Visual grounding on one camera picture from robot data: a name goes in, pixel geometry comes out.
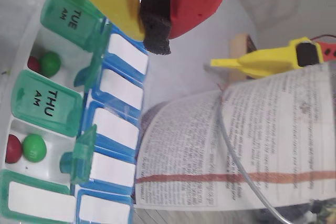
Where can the green round pill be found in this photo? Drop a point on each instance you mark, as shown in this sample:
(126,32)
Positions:
(51,62)
(34,148)

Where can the red round pill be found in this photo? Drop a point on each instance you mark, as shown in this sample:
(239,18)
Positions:
(11,149)
(33,64)

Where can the light wooden block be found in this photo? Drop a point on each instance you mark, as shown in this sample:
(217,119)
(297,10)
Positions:
(237,48)

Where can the weekly pill organizer box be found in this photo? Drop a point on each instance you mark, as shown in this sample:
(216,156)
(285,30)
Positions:
(118,95)

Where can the white tablecloth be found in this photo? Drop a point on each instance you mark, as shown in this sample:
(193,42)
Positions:
(183,72)

